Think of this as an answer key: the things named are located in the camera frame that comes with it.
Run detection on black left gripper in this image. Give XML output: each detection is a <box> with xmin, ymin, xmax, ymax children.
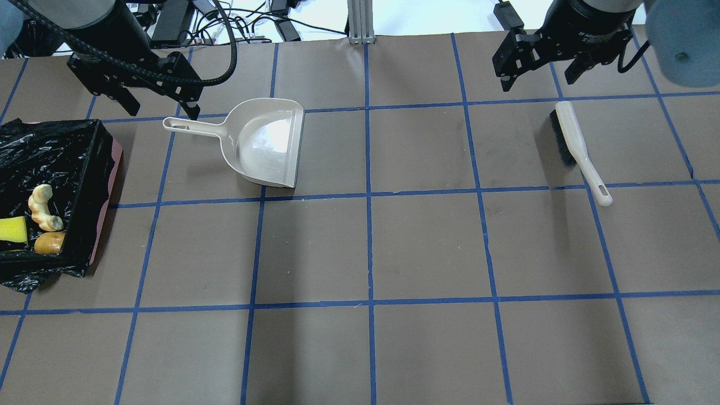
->
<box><xmin>66</xmin><ymin>11</ymin><xmax>204</xmax><ymax>121</ymax></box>

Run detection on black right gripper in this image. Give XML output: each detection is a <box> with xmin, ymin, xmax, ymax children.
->
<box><xmin>493</xmin><ymin>1</ymin><xmax>637</xmax><ymax>92</ymax></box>

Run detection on white hand brush black bristles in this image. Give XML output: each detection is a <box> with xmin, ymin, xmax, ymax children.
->
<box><xmin>548</xmin><ymin>101</ymin><xmax>614</xmax><ymax>206</ymax></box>

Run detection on beige plastic dustpan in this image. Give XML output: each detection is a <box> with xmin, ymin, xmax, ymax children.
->
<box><xmin>162</xmin><ymin>98</ymin><xmax>305</xmax><ymax>188</ymax></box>

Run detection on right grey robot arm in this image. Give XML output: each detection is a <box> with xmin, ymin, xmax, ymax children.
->
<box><xmin>493</xmin><ymin>1</ymin><xmax>719</xmax><ymax>92</ymax></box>

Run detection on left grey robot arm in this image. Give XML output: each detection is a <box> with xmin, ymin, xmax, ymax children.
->
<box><xmin>26</xmin><ymin>1</ymin><xmax>201</xmax><ymax>119</ymax></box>

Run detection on pink bin with black liner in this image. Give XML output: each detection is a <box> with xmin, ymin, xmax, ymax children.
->
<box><xmin>1</xmin><ymin>119</ymin><xmax>122</xmax><ymax>293</ymax></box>

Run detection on black power adapter brick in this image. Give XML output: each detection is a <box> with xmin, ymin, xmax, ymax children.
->
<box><xmin>493</xmin><ymin>1</ymin><xmax>524</xmax><ymax>31</ymax></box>

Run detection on pale melon slice toy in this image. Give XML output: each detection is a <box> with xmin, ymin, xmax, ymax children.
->
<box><xmin>28</xmin><ymin>184</ymin><xmax>64</xmax><ymax>232</ymax></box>

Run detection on yellow-brown toy potato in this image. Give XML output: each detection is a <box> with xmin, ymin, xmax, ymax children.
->
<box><xmin>33</xmin><ymin>232</ymin><xmax>65</xmax><ymax>255</ymax></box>

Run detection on yellow-green sponge block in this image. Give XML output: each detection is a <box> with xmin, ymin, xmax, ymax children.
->
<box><xmin>0</xmin><ymin>217</ymin><xmax>28</xmax><ymax>245</ymax></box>

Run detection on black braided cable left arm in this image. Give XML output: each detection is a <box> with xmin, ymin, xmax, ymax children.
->
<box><xmin>11</xmin><ymin>0</ymin><xmax>239</xmax><ymax>87</ymax></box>

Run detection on aluminium frame post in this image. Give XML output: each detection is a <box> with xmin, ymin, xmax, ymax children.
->
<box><xmin>347</xmin><ymin>0</ymin><xmax>376</xmax><ymax>44</ymax></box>

